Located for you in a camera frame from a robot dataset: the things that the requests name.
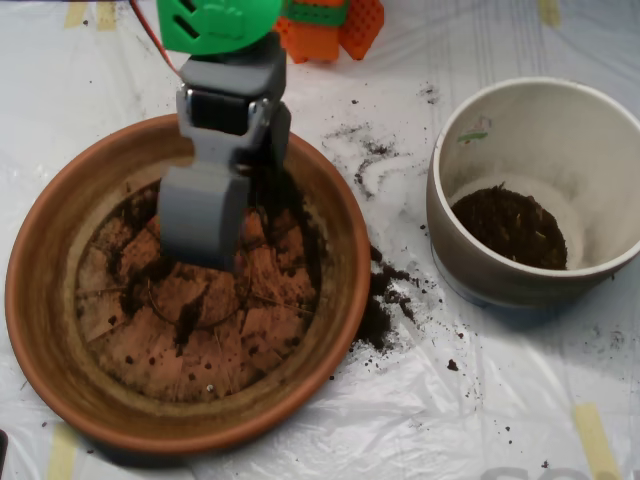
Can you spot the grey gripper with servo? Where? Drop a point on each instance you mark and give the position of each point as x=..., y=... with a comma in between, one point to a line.
x=226, y=82

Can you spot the spilled dark soil pile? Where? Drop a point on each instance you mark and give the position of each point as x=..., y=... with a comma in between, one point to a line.
x=380, y=310

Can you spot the terracotta plant saucer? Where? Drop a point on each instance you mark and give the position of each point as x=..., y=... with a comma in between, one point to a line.
x=50, y=300

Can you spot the white ceramic pot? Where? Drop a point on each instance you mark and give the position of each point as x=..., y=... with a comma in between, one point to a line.
x=465, y=265

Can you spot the small dark maroon fragment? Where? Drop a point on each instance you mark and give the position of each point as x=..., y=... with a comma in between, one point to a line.
x=453, y=365

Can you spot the beige masking tape strip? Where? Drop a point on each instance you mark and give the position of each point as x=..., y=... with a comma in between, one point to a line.
x=595, y=440
x=106, y=15
x=62, y=455
x=75, y=15
x=548, y=12

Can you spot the green label sticker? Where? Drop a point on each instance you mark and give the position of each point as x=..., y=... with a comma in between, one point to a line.
x=472, y=135

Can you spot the white plastic cover sheet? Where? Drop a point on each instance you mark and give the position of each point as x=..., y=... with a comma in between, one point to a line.
x=450, y=425

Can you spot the dark object at edge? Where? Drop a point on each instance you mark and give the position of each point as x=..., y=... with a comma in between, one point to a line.
x=3, y=450

